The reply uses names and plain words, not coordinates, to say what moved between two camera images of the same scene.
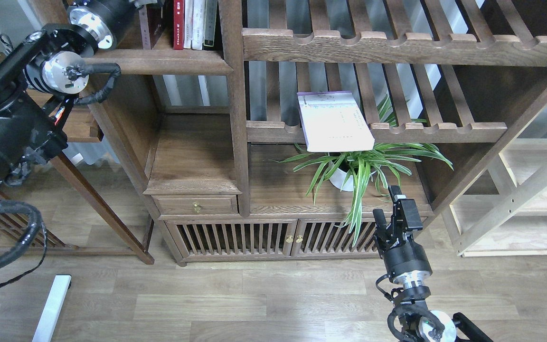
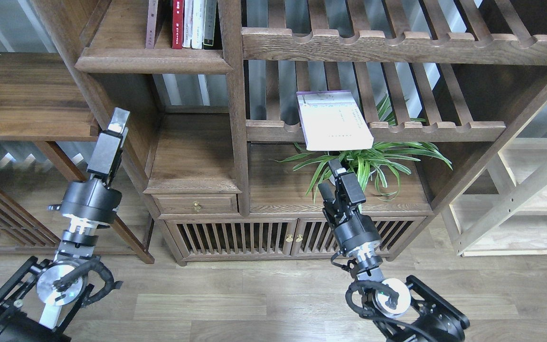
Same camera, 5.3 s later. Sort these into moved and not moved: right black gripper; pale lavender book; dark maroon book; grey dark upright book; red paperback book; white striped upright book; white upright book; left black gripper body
Moved: dark maroon book; left black gripper body; right black gripper
Not moved: grey dark upright book; white striped upright book; red paperback book; pale lavender book; white upright book
